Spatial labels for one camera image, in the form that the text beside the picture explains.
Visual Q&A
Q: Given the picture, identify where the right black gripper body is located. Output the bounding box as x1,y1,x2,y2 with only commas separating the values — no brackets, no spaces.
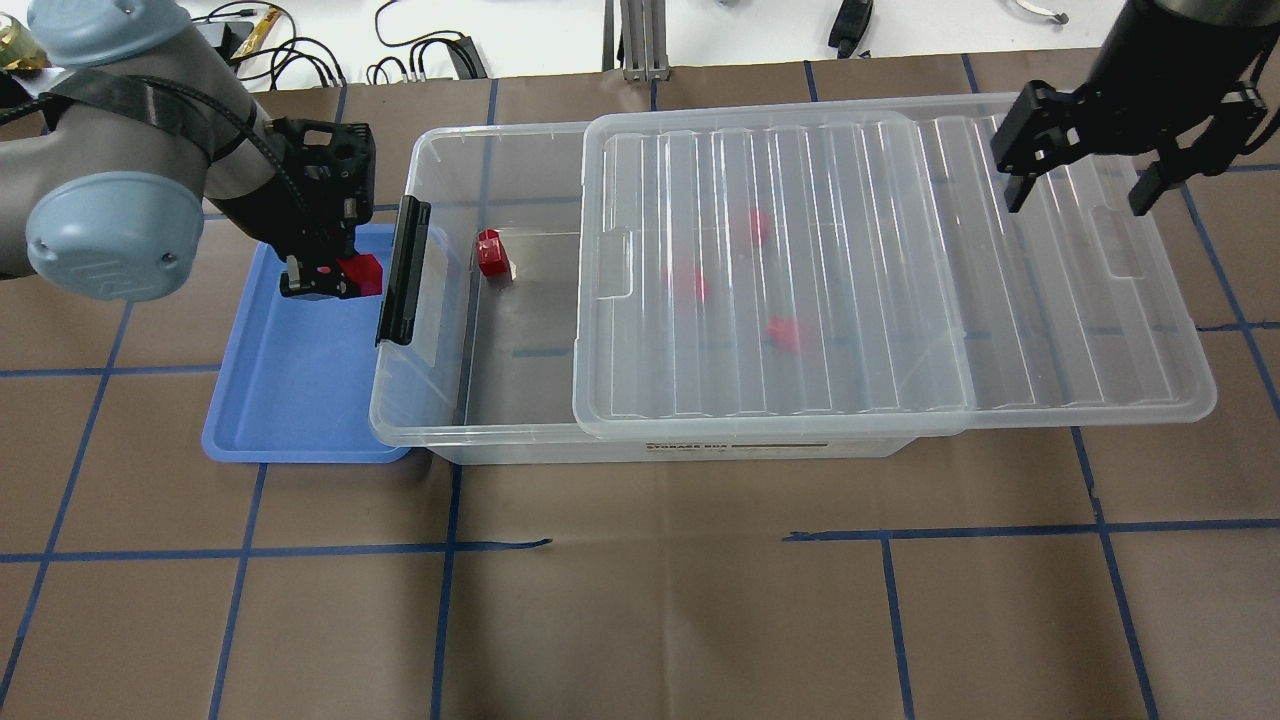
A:
991,1,1268,176

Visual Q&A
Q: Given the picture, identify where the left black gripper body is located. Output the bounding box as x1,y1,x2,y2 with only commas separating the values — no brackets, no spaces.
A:
265,118,376,265

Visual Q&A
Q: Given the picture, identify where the red block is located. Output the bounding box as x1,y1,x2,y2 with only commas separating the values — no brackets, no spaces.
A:
335,252,384,299
731,208,773,249
667,263,709,305
475,228,512,279
765,315,810,355

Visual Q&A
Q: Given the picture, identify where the clear plastic box lid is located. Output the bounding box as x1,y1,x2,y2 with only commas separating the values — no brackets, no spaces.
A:
572,94,1217,442

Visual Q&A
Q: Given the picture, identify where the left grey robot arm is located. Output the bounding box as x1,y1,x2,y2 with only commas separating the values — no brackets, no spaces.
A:
3,1,383,302

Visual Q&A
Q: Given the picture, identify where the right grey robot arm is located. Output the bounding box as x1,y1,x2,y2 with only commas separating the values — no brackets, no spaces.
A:
989,1,1279,215

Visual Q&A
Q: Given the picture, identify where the blue plastic tray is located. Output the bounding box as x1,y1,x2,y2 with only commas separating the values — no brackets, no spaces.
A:
202,245,408,464

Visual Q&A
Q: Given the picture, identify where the clear plastic storage box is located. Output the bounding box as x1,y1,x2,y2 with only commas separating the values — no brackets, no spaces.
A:
370,117,977,465

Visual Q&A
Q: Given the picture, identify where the black power adapter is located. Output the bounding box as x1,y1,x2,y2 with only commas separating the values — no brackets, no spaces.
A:
445,35,488,79

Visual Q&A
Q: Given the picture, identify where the black handheld device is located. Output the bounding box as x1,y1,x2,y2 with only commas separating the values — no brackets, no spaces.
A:
827,0,876,59

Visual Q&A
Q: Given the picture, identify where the black box latch handle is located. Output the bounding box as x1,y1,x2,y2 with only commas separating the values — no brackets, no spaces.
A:
375,193,433,346

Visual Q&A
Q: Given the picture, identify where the black cable bundle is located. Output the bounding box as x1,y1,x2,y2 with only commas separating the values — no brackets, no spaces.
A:
366,0,471,86

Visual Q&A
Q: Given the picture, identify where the aluminium frame post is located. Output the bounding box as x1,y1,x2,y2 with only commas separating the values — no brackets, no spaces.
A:
602,0,669,82

